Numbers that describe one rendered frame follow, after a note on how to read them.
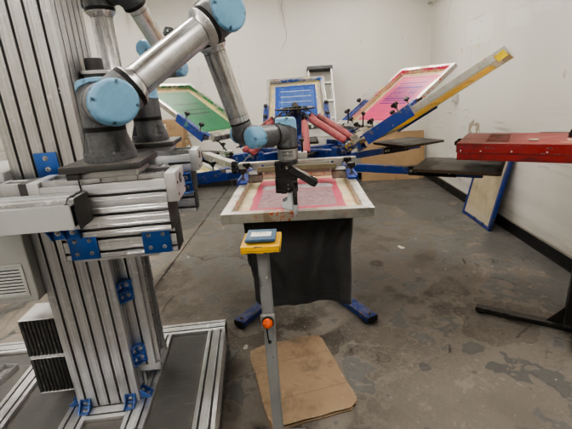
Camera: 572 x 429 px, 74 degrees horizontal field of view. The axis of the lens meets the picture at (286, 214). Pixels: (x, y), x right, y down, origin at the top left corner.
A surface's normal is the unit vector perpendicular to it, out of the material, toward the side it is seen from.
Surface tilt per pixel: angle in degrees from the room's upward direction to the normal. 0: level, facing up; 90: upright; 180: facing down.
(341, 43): 90
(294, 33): 90
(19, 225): 90
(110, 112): 94
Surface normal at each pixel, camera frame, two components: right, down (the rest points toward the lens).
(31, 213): 0.09, 0.30
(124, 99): 0.49, 0.30
